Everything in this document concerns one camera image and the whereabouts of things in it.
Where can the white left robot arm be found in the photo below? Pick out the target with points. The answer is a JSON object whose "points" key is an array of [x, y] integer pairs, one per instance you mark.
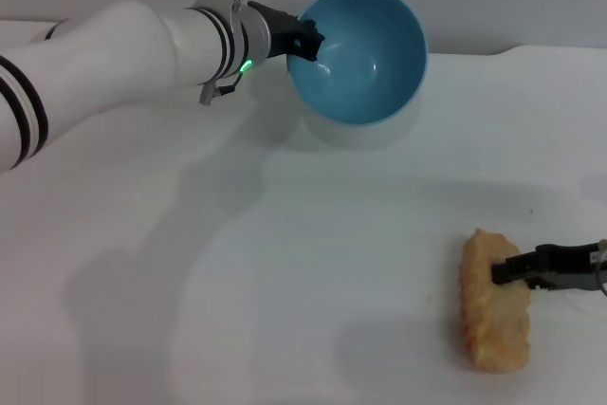
{"points": [[118, 59]]}

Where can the golden brown bread loaf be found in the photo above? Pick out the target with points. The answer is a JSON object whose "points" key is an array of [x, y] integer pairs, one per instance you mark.
{"points": [[493, 310]]}

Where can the silver camera mounting bracket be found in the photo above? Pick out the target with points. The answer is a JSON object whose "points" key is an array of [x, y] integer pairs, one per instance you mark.
{"points": [[220, 4]]}

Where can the blue bowl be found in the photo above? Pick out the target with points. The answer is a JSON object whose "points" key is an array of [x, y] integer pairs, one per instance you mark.
{"points": [[360, 68]]}

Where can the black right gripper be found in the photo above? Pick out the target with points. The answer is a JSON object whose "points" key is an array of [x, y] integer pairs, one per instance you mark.
{"points": [[569, 265]]}

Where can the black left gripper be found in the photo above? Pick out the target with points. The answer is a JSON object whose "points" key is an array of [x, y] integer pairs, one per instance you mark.
{"points": [[280, 35]]}

